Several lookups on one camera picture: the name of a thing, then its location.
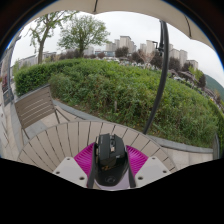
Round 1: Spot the beige patio umbrella canopy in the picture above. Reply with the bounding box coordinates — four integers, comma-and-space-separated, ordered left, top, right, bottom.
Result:
28, 0, 214, 51

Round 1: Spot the slatted wooden chair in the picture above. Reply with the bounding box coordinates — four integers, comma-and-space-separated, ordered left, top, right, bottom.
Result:
13, 83, 78, 139

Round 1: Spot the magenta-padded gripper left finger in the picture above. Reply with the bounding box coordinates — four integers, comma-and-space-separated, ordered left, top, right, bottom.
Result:
51, 141, 98, 190

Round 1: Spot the black computer mouse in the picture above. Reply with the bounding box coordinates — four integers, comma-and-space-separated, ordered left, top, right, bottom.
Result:
92, 133, 129, 187

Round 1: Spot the curved black umbrella pole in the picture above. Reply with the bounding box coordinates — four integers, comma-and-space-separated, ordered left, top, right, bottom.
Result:
142, 19, 170, 135

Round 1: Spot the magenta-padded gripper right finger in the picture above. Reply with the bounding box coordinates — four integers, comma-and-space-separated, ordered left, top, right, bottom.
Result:
125, 144, 172, 189

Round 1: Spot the round slatted wooden table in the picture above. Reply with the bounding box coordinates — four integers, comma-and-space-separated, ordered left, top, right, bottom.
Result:
15, 120, 178, 192

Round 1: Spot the green hedge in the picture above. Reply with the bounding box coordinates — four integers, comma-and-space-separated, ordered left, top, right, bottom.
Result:
13, 58, 224, 149

